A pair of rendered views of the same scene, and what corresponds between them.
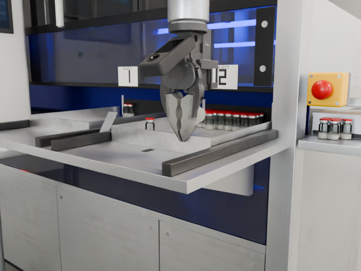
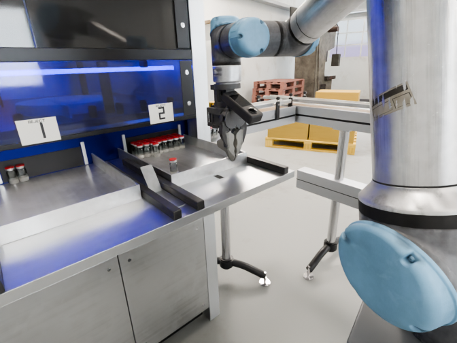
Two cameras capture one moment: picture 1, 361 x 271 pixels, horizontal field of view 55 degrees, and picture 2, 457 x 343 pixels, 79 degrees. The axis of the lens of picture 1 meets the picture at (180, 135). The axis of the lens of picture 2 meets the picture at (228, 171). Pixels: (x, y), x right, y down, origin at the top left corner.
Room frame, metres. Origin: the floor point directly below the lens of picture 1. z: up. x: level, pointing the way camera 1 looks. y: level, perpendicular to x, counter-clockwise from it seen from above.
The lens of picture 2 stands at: (0.50, 0.74, 1.16)
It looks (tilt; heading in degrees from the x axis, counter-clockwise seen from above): 21 degrees down; 282
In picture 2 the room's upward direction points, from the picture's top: 2 degrees counter-clockwise
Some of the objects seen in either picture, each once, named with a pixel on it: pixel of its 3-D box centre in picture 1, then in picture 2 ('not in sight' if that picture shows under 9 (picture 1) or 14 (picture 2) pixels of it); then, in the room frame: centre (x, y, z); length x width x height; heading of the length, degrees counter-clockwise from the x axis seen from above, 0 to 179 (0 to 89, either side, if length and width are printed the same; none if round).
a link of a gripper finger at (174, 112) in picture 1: (181, 115); (224, 145); (0.67, 0.00, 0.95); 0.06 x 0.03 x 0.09; 143
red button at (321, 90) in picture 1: (322, 90); not in sight; (0.74, -0.30, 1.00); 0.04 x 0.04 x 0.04; 53
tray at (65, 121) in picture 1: (107, 118); (59, 186); (1.03, 0.22, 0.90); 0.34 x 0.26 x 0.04; 143
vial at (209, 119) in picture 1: (209, 121); (156, 150); (0.92, -0.08, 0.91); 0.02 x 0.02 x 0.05
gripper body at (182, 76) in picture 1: (189, 59); (226, 106); (0.67, -0.02, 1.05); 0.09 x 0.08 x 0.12; 143
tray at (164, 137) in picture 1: (201, 129); (179, 155); (0.83, -0.05, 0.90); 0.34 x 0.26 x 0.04; 143
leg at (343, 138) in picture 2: not in sight; (336, 193); (0.20, -0.78, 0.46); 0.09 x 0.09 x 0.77; 53
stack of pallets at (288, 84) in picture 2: not in sight; (278, 99); (0.71, -5.60, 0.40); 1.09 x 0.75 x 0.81; 64
